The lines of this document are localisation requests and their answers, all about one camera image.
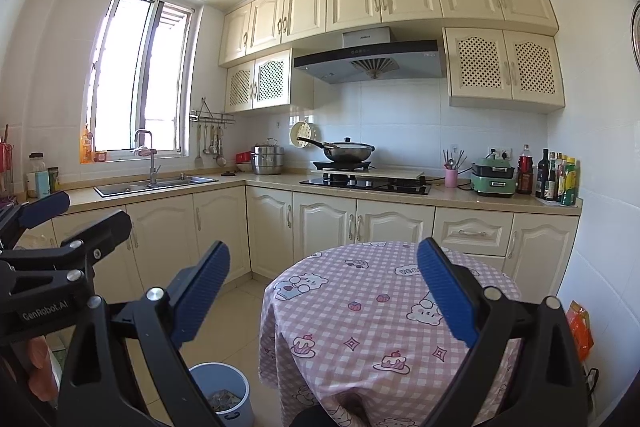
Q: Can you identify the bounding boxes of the kitchen window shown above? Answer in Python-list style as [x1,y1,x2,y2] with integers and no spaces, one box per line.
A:
[82,0,196,162]

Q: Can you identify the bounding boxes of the dark sauce bottle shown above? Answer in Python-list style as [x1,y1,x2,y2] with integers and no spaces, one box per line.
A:
[535,148,549,199]

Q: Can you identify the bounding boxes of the orange bag on floor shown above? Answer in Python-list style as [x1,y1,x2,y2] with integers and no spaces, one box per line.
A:
[566,300,594,362]

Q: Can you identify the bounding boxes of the lattice door cabinet left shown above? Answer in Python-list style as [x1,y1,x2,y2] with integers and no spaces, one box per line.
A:
[224,50,314,113]

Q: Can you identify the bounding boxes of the clear jar with lid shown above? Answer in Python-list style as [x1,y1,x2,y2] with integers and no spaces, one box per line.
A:
[26,152,50,199]

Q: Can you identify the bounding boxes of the black range hood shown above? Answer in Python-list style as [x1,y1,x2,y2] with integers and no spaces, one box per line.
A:
[293,27,445,84]

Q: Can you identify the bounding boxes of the black gas stove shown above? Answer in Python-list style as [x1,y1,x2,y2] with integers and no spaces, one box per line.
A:
[300,161,432,195]

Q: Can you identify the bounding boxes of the pink checkered tablecloth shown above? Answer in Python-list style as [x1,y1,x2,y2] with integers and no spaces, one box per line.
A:
[257,239,524,427]

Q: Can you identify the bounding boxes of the lattice door cabinet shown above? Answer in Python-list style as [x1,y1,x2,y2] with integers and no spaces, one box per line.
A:
[224,50,314,113]
[442,28,565,114]

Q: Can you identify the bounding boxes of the person's hand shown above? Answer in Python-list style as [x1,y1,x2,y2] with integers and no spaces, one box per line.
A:
[26,336,58,402]

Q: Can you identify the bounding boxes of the pink utensil holder cup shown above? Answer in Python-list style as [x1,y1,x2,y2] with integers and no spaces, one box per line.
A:
[445,169,458,188]

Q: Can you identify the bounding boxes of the green oil bottle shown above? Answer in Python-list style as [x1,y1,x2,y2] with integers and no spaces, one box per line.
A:
[561,156,577,206]

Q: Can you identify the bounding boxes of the orange detergent bottle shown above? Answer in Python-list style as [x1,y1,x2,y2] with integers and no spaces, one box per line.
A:
[79,127,94,164]

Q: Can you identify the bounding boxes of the wall utensil rack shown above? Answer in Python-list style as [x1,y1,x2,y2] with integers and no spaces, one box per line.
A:
[189,96,235,169]

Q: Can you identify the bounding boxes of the green electric cooker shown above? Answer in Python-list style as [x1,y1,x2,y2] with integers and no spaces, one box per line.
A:
[470,156,516,197]

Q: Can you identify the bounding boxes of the lower cream base cabinets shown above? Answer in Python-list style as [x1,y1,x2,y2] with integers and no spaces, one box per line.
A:
[14,183,582,308]

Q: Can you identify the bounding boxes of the stainless steel steamer pot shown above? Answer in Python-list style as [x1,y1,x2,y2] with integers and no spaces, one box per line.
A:
[252,138,284,176]

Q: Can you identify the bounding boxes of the lattice door cabinet right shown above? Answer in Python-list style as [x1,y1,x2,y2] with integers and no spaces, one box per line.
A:
[442,28,565,114]

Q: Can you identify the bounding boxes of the upper cream wall cabinets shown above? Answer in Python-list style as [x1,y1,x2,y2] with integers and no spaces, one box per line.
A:
[219,0,559,66]

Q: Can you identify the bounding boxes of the chrome kitchen faucet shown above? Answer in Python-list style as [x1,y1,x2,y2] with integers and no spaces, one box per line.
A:
[132,128,160,187]

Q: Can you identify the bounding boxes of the black wok with lid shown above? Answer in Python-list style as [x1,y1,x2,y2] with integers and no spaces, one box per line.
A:
[297,136,375,162]

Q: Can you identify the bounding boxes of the red cap soy bottle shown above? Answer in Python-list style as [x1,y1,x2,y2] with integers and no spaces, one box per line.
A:
[516,144,534,195]

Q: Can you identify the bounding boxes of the red container on counter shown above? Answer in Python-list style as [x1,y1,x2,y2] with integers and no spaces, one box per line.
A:
[235,150,253,164]

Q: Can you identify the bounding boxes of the teal carton box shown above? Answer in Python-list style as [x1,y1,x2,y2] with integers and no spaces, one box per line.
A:
[34,170,51,199]

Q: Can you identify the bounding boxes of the blue plastic trash bucket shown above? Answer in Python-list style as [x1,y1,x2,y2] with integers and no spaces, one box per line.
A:
[190,362,255,427]

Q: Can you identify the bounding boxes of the cream hanging colander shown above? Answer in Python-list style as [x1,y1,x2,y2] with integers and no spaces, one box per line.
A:
[290,120,317,148]

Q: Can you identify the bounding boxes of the stainless steel sink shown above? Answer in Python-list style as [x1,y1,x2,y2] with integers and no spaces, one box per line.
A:
[94,174,218,198]

